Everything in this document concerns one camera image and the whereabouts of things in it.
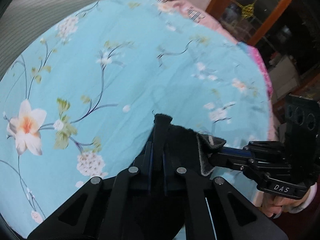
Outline grey striped bolster cushion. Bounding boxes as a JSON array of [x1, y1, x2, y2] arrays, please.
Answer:
[[1, 0, 97, 75]]

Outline person's right hand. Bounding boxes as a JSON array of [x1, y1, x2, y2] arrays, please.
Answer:
[[260, 183, 317, 218]]

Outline black pants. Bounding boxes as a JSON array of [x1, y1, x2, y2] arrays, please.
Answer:
[[153, 114, 227, 177]]

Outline light blue floral bedsheet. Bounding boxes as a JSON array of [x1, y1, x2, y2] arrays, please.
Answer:
[[1, 0, 269, 237]]

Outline wooden glass cabinet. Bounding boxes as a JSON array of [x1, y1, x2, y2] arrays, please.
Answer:
[[206, 0, 319, 120]]

